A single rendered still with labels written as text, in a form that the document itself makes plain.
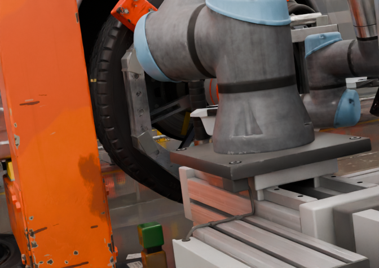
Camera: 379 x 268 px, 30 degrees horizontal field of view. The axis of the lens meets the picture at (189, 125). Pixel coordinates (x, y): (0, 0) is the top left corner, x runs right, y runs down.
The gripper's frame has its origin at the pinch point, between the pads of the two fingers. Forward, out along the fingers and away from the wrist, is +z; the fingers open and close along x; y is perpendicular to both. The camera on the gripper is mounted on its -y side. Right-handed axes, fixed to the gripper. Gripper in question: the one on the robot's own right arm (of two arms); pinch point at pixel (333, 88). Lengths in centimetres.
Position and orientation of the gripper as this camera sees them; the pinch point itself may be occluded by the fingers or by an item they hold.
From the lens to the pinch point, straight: 172.4
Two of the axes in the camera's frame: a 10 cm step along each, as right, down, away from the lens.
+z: -9.4, 1.6, -3.1
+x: 3.2, 0.7, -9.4
